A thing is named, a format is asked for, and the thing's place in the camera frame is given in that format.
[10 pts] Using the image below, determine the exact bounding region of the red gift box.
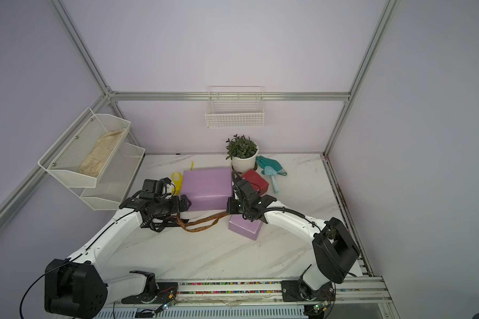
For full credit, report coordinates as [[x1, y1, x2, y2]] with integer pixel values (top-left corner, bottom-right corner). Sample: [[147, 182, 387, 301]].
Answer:
[[242, 170, 270, 195]]

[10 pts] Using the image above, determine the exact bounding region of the black lettered ribbon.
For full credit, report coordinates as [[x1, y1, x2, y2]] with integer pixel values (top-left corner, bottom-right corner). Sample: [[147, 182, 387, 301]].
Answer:
[[140, 214, 180, 233]]

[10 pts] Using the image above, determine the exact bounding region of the small purple gift box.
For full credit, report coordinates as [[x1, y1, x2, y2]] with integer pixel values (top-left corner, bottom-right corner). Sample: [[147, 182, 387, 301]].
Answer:
[[228, 215, 263, 241]]

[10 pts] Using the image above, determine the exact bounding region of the large purple gift box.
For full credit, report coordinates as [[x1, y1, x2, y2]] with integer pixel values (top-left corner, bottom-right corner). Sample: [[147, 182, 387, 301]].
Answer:
[[180, 167, 233, 211]]

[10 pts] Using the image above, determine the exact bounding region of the yellow satin ribbon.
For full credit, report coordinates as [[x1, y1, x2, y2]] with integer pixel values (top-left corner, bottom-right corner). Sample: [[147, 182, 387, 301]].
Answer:
[[171, 161, 194, 195]]

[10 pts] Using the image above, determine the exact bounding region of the brown satin ribbon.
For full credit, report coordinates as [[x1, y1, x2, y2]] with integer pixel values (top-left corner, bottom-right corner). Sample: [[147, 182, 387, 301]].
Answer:
[[176, 211, 230, 233]]

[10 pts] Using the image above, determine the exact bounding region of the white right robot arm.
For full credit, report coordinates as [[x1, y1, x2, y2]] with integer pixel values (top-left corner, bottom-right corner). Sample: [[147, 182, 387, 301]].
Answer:
[[227, 171, 360, 303]]

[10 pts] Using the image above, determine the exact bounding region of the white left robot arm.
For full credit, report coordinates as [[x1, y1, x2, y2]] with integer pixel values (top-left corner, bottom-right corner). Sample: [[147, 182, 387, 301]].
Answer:
[[40, 178, 191, 318]]

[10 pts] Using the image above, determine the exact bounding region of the white plant pot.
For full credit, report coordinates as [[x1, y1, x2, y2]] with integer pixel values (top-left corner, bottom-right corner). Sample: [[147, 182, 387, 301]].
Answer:
[[231, 143, 259, 174]]

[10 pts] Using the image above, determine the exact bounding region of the teal cloth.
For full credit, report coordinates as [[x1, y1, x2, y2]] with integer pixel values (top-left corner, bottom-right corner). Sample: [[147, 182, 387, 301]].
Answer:
[[256, 156, 287, 176]]

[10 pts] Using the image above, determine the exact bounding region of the green potted plant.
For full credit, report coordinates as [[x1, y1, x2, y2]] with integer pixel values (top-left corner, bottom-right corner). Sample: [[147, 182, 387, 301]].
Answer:
[[226, 134, 258, 159]]

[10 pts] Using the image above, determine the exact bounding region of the beige cloth in shelf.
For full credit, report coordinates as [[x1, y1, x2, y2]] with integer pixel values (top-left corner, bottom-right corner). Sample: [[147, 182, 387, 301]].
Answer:
[[77, 129, 125, 178]]

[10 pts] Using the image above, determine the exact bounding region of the white mesh two-tier shelf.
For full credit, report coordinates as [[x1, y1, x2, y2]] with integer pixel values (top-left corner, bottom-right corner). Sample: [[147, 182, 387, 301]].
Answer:
[[38, 108, 145, 211]]

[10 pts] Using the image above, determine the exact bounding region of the white wire wall basket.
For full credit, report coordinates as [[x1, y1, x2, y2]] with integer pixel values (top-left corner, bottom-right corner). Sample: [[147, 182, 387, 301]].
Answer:
[[205, 86, 265, 129]]

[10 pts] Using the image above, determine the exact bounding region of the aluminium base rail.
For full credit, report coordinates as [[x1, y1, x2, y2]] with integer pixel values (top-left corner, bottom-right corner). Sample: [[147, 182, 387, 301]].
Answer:
[[55, 276, 392, 319]]

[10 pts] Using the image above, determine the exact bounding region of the aluminium frame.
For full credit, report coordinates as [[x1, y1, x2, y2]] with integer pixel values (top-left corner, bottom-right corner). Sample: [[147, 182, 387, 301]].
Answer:
[[0, 0, 402, 319]]

